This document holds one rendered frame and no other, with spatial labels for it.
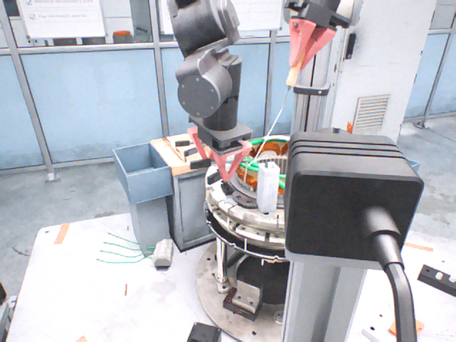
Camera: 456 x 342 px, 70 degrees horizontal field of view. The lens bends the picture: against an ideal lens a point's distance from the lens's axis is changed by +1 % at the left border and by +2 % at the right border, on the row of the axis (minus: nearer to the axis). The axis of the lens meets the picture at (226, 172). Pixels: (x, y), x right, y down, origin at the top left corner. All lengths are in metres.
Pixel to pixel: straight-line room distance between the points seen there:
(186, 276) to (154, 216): 0.18
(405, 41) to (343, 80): 0.58
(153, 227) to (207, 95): 0.58
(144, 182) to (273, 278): 0.42
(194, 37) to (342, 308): 0.40
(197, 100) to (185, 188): 0.47
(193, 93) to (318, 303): 0.32
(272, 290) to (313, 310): 0.72
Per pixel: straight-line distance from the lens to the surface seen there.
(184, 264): 0.95
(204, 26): 0.47
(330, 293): 0.17
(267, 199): 0.59
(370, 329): 0.86
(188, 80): 0.42
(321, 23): 0.61
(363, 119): 3.16
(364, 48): 2.95
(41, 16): 2.80
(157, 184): 0.83
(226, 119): 0.51
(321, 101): 1.11
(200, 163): 0.59
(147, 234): 0.94
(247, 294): 0.80
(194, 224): 0.95
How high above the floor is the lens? 1.45
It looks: 30 degrees down
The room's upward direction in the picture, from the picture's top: straight up
